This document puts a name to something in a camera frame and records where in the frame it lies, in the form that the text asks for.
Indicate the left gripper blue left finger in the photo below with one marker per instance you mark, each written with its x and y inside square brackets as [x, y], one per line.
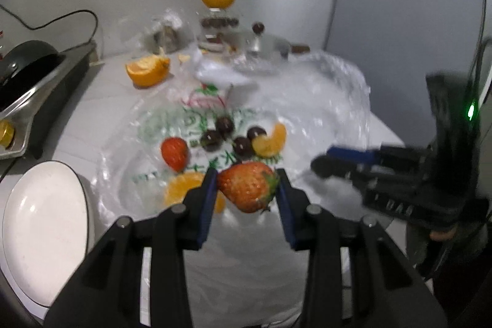
[200, 203]

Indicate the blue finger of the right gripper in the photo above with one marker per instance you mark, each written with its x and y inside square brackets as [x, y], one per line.
[349, 168]
[355, 154]

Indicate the small mandarin segment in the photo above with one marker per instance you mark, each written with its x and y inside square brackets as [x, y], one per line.
[267, 146]

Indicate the orange peel piece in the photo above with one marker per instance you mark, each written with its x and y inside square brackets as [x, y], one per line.
[148, 71]

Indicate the dark cherry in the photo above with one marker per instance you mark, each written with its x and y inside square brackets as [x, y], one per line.
[254, 132]
[211, 140]
[224, 126]
[242, 147]

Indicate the large mandarin segment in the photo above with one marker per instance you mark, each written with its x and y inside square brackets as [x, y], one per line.
[180, 185]

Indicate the red strawberry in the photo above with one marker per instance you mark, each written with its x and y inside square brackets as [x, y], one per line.
[250, 186]
[174, 151]

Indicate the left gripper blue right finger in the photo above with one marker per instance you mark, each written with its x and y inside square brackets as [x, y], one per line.
[292, 203]

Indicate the black wok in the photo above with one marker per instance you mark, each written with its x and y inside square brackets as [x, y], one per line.
[24, 66]

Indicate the steel cup in bag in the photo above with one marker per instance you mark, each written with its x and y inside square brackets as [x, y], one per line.
[168, 33]

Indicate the induction cooker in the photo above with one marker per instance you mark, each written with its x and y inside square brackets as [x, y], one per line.
[25, 124]

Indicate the steel pot with lid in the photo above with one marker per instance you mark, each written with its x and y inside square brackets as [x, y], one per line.
[254, 51]

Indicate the black camera box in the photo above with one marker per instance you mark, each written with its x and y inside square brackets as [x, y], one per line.
[454, 105]

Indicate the clear printed plastic bag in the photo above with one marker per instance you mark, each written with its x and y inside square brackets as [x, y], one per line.
[245, 272]

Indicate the white ceramic plate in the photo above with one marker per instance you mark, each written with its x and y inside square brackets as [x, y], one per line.
[46, 230]

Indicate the glass fruit stand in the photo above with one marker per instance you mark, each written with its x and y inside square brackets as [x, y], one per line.
[214, 24]

